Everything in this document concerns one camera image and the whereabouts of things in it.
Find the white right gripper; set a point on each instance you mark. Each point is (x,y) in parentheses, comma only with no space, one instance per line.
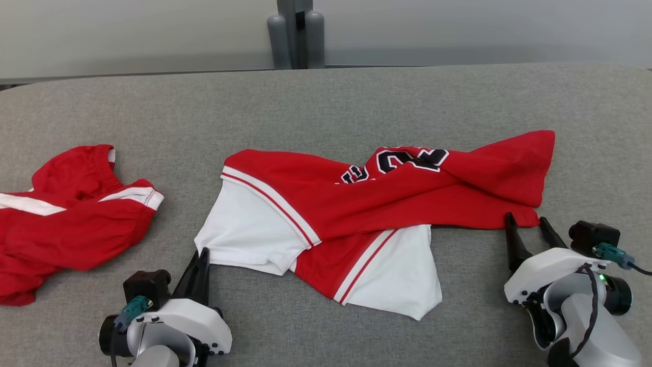
(540,267)

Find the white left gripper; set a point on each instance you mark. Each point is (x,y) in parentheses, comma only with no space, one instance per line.
(198,321)

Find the red white-striped shorts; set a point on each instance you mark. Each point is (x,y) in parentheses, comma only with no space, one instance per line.
(71,229)

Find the red white basketball jersey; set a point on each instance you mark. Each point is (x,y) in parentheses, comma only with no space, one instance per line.
(387,204)

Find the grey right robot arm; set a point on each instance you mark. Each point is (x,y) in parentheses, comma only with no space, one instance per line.
(606,331)

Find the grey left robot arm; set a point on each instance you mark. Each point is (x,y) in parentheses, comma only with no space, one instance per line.
(158,346)

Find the grey baseboard strip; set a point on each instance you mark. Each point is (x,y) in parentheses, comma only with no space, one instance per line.
(127,75)

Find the grey cylinder cap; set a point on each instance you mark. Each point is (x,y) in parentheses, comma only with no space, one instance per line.
(279,43)
(315,41)

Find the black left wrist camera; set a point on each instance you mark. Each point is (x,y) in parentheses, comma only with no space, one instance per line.
(147,285)

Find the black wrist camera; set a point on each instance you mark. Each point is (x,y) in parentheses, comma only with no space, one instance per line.
(147,285)
(593,233)

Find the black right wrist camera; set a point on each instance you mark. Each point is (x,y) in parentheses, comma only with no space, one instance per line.
(593,233)

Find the teal left camera connector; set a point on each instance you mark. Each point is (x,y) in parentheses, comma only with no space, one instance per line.
(135,308)

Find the teal camera connector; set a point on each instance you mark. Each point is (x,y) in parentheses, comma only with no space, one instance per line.
(135,308)
(611,254)

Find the teal right camera connector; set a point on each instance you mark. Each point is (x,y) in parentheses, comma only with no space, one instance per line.
(611,254)

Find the grey metal post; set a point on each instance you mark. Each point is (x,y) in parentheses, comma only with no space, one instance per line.
(290,30)

